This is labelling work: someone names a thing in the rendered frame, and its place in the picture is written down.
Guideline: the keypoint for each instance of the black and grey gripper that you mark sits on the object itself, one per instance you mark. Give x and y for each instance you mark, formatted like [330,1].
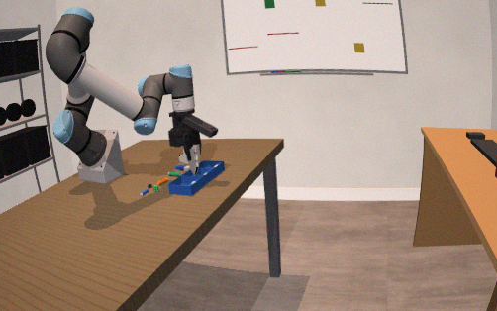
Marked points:
[183,135]

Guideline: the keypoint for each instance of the white and blue eraser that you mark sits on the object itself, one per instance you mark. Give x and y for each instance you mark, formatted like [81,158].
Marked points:
[182,167]

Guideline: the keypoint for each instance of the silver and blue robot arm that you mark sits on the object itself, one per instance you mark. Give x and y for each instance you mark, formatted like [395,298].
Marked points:
[65,53]

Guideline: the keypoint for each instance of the orange aa battery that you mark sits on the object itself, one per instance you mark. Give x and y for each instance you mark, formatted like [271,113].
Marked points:
[162,181]

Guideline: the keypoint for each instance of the blue rack of bins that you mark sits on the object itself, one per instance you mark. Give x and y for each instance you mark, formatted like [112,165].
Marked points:
[206,172]

